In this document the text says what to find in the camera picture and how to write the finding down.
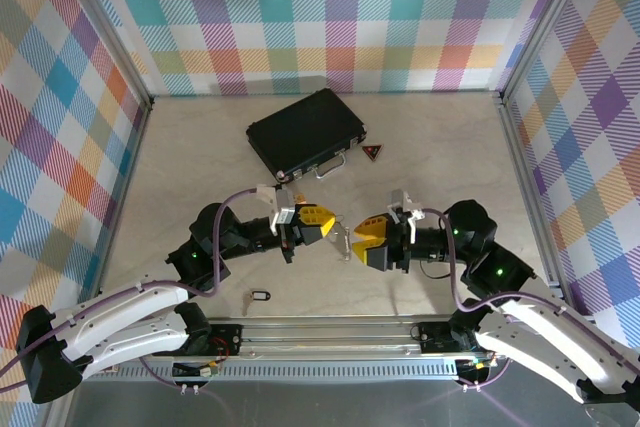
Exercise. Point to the silver keys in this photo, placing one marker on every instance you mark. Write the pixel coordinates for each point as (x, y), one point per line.
(342, 242)

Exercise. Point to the black key fob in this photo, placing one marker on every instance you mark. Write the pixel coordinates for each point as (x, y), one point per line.
(259, 295)

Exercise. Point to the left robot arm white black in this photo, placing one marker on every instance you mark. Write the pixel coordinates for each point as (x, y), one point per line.
(125, 317)

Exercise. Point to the small orange wooden tile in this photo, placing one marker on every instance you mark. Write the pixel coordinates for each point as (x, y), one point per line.
(301, 197)

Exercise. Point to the black triangular badge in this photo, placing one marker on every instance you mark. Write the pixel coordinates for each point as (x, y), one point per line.
(372, 152)

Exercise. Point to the grey metal sheet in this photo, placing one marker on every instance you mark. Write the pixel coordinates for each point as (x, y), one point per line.
(325, 407)

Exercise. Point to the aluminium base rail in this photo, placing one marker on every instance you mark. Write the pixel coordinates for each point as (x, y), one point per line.
(325, 342)

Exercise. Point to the aluminium side rail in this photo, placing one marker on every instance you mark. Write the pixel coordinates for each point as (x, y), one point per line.
(122, 197)
(528, 197)

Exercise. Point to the aluminium frame post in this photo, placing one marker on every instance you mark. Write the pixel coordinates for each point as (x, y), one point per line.
(107, 32)
(542, 22)

